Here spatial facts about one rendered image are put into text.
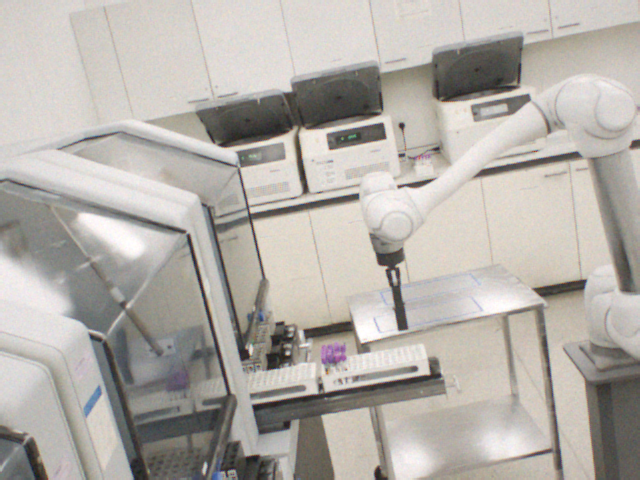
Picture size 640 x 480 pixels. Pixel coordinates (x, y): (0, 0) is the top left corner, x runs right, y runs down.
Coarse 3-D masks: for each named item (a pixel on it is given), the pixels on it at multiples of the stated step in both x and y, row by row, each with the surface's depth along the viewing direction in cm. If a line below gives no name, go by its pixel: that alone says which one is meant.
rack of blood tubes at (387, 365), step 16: (384, 352) 208; (400, 352) 205; (416, 352) 203; (336, 368) 203; (352, 368) 201; (368, 368) 199; (384, 368) 199; (400, 368) 208; (416, 368) 206; (352, 384) 200; (368, 384) 200
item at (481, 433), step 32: (384, 288) 271; (416, 288) 265; (448, 288) 258; (480, 288) 252; (512, 288) 246; (352, 320) 271; (384, 320) 242; (416, 320) 236; (448, 320) 231; (480, 320) 230; (544, 320) 232; (512, 352) 280; (544, 352) 235; (512, 384) 284; (544, 384) 239; (416, 416) 283; (448, 416) 279; (480, 416) 274; (512, 416) 270; (384, 448) 239; (416, 448) 262; (448, 448) 258; (480, 448) 254; (512, 448) 250; (544, 448) 247
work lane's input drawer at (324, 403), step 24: (432, 360) 207; (384, 384) 199; (408, 384) 198; (432, 384) 198; (456, 384) 204; (264, 408) 202; (288, 408) 201; (312, 408) 201; (336, 408) 201; (360, 408) 200
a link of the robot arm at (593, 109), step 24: (576, 96) 169; (600, 96) 163; (624, 96) 162; (576, 120) 170; (600, 120) 163; (624, 120) 163; (576, 144) 175; (600, 144) 169; (624, 144) 170; (600, 168) 174; (624, 168) 172; (600, 192) 177; (624, 192) 174; (600, 216) 181; (624, 216) 176; (624, 240) 178; (624, 264) 181; (624, 288) 184; (624, 312) 183; (624, 336) 187
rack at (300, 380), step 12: (264, 372) 210; (276, 372) 208; (288, 372) 208; (300, 372) 206; (312, 372) 204; (252, 384) 204; (264, 384) 203; (276, 384) 201; (288, 384) 201; (300, 384) 201; (312, 384) 200; (252, 396) 208; (264, 396) 208; (276, 396) 202; (288, 396) 202
